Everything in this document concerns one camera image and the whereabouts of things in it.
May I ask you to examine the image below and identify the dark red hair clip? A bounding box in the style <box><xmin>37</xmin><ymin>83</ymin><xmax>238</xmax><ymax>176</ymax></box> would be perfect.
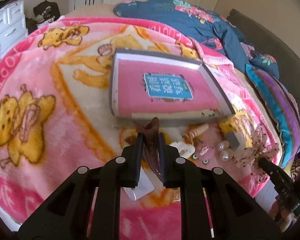
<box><xmin>133</xmin><ymin>117</ymin><xmax>164</xmax><ymax>183</ymax></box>

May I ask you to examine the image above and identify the pearl ball hair clip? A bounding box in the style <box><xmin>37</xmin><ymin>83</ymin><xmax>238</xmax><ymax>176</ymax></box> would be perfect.
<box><xmin>216</xmin><ymin>140</ymin><xmax>234</xmax><ymax>161</ymax></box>

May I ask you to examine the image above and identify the blue grey small hair clip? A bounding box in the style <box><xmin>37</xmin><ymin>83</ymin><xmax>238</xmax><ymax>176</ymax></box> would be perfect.
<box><xmin>225</xmin><ymin>131</ymin><xmax>240</xmax><ymax>151</ymax></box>

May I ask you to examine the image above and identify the person's right hand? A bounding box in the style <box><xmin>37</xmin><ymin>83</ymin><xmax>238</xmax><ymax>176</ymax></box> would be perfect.
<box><xmin>268</xmin><ymin>195</ymin><xmax>296</xmax><ymax>232</ymax></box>

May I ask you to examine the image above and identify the white claw hair clip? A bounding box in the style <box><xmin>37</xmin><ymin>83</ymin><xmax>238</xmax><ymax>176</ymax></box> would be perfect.
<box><xmin>170</xmin><ymin>141</ymin><xmax>196</xmax><ymax>159</ymax></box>

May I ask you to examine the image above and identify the white earring card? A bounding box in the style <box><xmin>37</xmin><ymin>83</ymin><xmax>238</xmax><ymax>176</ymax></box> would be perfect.
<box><xmin>124</xmin><ymin>168</ymin><xmax>154</xmax><ymax>201</ymax></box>

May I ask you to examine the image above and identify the small pink flower hair clip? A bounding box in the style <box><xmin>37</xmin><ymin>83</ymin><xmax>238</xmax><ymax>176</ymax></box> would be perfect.
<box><xmin>199</xmin><ymin>145</ymin><xmax>209</xmax><ymax>156</ymax></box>

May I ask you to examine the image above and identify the grey shallow box tray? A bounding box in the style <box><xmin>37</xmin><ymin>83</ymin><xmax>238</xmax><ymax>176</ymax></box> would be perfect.
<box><xmin>109</xmin><ymin>48</ymin><xmax>235</xmax><ymax>126</ymax></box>

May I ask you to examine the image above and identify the striped purple blue pillow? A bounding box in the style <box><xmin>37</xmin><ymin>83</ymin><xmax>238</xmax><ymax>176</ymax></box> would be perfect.
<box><xmin>245</xmin><ymin>64</ymin><xmax>300</xmax><ymax>168</ymax></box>

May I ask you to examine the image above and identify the pink cartoon bear blanket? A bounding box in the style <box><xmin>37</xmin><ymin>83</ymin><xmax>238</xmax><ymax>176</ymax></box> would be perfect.
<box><xmin>0</xmin><ymin>17</ymin><xmax>282</xmax><ymax>239</ymax></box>

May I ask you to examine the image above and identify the dark grey headboard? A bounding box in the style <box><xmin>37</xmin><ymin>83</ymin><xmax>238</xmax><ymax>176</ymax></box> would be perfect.
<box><xmin>228</xmin><ymin>9</ymin><xmax>300</xmax><ymax>113</ymax></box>

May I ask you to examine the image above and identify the blue floral quilt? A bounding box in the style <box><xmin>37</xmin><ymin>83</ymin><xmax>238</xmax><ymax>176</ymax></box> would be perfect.
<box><xmin>114</xmin><ymin>0</ymin><xmax>280</xmax><ymax>79</ymax></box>

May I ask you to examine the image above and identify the black bag on floor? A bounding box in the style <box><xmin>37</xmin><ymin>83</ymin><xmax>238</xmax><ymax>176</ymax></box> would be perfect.
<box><xmin>33</xmin><ymin>0</ymin><xmax>61</xmax><ymax>24</ymax></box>

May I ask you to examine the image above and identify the white drawer dresser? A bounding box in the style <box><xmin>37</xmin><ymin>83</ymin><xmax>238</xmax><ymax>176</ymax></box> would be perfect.
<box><xmin>0</xmin><ymin>0</ymin><xmax>28</xmax><ymax>59</ymax></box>

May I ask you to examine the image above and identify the beige spiral hair tie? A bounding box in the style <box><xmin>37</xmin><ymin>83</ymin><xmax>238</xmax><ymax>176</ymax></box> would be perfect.
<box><xmin>181</xmin><ymin>123</ymin><xmax>210</xmax><ymax>143</ymax></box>

